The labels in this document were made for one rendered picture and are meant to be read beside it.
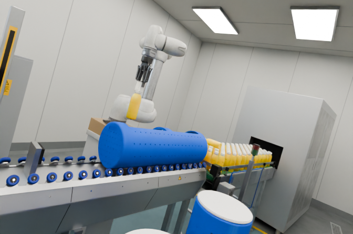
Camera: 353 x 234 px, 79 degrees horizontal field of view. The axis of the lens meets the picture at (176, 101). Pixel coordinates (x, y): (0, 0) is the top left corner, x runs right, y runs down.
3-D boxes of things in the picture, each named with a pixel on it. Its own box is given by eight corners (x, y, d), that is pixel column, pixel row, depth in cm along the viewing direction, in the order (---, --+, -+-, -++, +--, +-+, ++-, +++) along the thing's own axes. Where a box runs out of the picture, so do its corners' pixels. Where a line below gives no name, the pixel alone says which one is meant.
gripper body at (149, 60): (139, 54, 142) (135, 68, 142) (147, 56, 136) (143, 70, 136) (148, 58, 147) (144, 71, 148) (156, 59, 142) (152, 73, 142)
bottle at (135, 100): (137, 120, 143) (145, 93, 143) (129, 119, 138) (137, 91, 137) (131, 118, 148) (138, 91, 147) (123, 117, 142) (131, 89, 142)
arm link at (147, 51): (149, 46, 135) (146, 56, 135) (159, 51, 142) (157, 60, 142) (140, 46, 141) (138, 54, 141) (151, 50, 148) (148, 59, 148)
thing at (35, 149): (22, 171, 105) (30, 141, 105) (32, 170, 108) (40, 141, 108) (27, 181, 98) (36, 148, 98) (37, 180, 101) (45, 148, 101)
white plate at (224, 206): (261, 214, 108) (261, 216, 108) (216, 187, 127) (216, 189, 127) (236, 228, 88) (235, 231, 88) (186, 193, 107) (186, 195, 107)
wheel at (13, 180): (6, 175, 89) (7, 174, 88) (19, 174, 93) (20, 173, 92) (4, 186, 88) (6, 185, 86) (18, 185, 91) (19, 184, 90)
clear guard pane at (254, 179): (217, 222, 202) (231, 173, 201) (250, 206, 259) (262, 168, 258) (217, 222, 201) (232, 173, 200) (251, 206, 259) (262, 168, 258)
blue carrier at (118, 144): (93, 161, 140) (102, 118, 142) (180, 158, 204) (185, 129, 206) (117, 175, 120) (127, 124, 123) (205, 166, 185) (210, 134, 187)
